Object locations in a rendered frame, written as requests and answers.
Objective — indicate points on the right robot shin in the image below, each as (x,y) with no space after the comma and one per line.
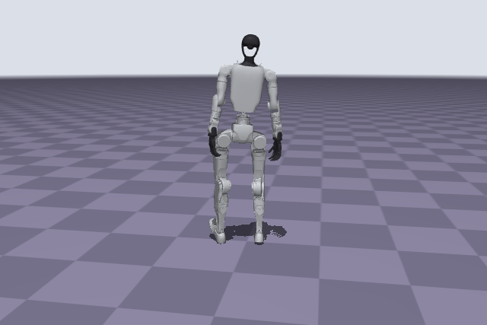
(259,206)

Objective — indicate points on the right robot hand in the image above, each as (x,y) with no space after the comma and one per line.
(277,147)

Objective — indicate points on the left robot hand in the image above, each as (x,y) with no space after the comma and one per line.
(212,141)

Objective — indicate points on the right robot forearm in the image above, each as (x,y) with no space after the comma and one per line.
(276,122)

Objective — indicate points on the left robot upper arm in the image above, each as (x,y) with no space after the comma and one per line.
(222,83)

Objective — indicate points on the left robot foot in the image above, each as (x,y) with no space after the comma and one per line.
(220,237)

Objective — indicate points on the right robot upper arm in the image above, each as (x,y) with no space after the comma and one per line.
(272,88)

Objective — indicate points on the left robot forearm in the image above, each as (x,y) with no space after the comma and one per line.
(215,115)

